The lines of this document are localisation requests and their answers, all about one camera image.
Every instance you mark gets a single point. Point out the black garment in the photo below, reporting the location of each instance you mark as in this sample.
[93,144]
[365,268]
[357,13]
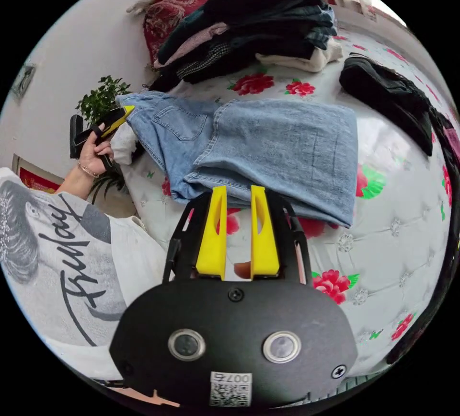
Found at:
[391,96]

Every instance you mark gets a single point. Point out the person's right hand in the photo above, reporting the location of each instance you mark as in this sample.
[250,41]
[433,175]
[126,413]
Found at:
[242,270]

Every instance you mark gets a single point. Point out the bed with floral quilt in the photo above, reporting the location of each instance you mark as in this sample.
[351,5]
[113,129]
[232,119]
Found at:
[391,214]

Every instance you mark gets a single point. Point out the blue jeans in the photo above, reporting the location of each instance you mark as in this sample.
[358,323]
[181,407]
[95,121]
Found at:
[266,150]

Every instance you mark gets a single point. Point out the pile of clothes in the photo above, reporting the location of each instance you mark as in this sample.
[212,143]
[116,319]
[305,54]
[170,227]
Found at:
[258,27]

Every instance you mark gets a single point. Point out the red patterned cushion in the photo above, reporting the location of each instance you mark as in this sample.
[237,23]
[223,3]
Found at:
[169,17]

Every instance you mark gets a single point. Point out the person's left hand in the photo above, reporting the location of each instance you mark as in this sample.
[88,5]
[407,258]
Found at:
[94,157]

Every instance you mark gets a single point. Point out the green potted plant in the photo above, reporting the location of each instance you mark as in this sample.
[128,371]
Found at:
[102,98]

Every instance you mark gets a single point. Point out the dark garment with pink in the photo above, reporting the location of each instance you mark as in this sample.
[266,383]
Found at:
[449,143]

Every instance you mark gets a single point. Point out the person's left forearm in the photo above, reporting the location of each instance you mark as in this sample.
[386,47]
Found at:
[76,182]

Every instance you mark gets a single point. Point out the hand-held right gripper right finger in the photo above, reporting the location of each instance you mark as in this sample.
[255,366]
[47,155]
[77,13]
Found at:
[265,247]

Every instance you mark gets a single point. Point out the red framed picture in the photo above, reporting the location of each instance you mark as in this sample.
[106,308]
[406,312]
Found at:
[36,178]

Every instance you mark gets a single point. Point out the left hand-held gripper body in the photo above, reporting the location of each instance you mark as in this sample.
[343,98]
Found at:
[114,117]

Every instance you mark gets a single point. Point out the person's body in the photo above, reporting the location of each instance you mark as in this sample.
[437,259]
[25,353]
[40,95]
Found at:
[61,261]

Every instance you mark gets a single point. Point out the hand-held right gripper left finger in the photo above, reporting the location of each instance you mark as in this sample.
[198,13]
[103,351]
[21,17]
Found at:
[212,243]

